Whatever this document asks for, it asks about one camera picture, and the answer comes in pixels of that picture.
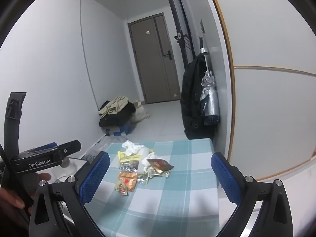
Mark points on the blue cardboard box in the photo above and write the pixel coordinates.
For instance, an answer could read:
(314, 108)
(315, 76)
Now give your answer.
(123, 129)

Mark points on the small white tissue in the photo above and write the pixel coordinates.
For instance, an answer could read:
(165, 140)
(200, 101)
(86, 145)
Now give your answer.
(150, 156)

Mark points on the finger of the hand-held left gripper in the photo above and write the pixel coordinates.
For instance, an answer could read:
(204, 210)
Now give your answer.
(50, 145)
(12, 128)

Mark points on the grey plastic bag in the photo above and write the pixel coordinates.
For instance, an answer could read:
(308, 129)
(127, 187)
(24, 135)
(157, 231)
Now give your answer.
(98, 148)

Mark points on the yellow clear plastic packet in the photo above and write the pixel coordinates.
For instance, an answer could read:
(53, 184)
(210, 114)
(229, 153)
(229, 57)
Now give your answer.
(129, 159)

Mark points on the black clothing pile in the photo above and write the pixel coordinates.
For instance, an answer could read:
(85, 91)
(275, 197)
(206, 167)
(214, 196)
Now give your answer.
(118, 118)

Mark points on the checked tablecloth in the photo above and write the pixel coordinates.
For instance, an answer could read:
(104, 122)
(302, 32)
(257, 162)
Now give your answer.
(167, 202)

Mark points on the grey brown door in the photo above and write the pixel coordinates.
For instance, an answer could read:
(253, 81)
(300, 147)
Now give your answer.
(153, 66)

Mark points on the beige cloth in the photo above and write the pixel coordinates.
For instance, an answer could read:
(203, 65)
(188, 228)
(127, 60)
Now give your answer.
(114, 106)

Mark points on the green white wrapper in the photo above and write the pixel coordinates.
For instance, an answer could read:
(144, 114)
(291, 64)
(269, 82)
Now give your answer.
(150, 175)

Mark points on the person's left hand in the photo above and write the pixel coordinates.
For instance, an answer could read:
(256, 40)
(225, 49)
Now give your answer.
(11, 197)

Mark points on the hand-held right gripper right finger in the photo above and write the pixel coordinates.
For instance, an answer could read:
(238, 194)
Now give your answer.
(226, 177)

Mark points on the black metal door frame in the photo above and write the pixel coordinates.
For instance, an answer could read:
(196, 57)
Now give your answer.
(179, 17)

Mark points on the orange snack packet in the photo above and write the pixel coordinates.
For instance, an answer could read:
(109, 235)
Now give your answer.
(126, 182)

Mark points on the white wardrobe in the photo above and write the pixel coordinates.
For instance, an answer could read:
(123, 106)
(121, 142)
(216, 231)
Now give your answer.
(271, 103)

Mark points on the silver folding umbrella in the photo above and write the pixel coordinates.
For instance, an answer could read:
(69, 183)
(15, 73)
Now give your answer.
(209, 98)

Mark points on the black backpack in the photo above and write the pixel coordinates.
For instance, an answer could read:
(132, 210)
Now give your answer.
(193, 98)

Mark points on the large white tissue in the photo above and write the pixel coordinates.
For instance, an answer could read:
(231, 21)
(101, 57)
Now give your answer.
(134, 148)

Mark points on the wall hook plate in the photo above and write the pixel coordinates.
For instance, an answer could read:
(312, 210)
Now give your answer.
(202, 26)

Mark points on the beige tote bag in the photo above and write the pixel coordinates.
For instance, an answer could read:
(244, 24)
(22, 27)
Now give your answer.
(140, 113)

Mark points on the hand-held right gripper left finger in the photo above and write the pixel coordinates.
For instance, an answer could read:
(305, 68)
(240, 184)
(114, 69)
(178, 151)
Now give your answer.
(93, 177)

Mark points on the brown foil packet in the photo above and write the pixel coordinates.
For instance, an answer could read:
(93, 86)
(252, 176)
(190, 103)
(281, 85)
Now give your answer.
(159, 164)

